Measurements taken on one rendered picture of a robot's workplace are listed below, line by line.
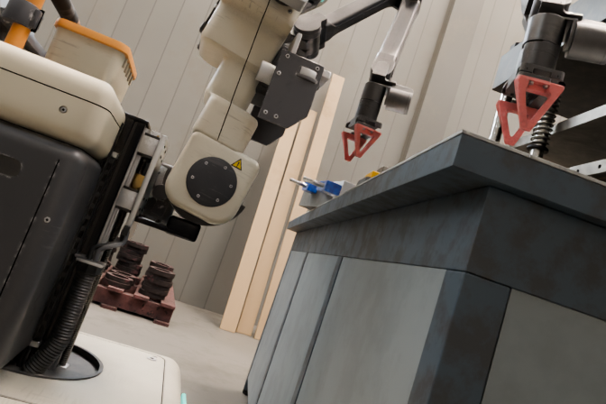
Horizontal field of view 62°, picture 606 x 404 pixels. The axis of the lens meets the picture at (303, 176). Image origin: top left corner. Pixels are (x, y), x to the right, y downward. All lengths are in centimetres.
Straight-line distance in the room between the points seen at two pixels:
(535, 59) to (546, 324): 45
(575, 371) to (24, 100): 85
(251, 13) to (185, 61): 353
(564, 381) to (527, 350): 5
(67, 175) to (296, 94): 48
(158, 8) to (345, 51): 175
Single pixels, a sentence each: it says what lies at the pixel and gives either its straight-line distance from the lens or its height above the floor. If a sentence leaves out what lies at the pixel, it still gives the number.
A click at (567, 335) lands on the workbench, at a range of 59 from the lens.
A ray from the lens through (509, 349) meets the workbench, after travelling 56.
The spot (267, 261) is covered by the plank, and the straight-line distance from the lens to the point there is 407.
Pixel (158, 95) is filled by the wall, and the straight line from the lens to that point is 461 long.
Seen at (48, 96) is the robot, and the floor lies 75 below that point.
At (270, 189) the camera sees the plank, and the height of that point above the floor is 111.
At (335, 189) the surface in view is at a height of 82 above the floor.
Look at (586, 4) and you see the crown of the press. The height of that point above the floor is 194.
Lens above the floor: 63
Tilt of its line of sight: 9 degrees up
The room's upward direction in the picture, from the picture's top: 19 degrees clockwise
